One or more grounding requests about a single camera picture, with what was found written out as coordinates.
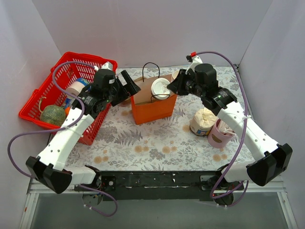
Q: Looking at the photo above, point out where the stack of paper cups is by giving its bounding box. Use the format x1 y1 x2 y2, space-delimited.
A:
171 70 180 82

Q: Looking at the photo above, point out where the white plastic cup lid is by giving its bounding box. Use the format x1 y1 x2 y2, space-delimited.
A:
151 78 171 97

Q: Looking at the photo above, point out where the orange paper bag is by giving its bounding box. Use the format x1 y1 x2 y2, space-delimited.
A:
131 67 177 125

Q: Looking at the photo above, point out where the red plastic basket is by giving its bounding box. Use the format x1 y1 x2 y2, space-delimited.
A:
18 52 118 146

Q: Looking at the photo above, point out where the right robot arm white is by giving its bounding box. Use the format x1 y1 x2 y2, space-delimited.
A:
167 63 293 190

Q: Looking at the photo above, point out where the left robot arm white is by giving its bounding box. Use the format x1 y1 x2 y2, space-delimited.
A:
26 69 141 194

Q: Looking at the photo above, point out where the toilet paper roll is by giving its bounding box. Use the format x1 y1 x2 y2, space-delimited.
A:
65 78 89 96

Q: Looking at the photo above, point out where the napkin filled paper tub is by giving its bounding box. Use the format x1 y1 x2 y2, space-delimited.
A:
190 108 217 136

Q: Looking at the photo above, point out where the orange fruit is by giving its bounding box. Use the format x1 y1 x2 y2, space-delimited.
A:
65 107 70 116

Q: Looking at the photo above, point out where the green netted melon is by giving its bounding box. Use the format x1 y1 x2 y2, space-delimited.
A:
40 105 66 126

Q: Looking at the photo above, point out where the floral table mat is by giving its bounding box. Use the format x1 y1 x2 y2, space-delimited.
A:
44 66 266 172

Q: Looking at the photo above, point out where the pink cup holder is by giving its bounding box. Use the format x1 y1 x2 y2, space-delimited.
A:
208 119 235 149

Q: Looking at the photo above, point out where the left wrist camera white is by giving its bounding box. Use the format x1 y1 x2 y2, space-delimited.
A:
94 62 113 72

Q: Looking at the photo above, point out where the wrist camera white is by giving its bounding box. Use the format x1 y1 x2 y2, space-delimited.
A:
94 62 113 72
186 52 203 73

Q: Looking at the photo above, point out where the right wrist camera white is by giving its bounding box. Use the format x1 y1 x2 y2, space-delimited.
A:
186 52 203 73

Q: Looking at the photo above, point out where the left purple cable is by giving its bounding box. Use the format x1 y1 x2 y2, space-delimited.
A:
7 61 119 217

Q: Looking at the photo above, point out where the purple cable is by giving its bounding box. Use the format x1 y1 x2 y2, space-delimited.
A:
7 61 119 217
196 51 250 207

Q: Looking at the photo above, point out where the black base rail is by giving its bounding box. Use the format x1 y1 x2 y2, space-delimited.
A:
73 170 251 201

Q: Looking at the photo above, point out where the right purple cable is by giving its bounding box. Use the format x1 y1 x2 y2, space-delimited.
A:
196 51 250 207

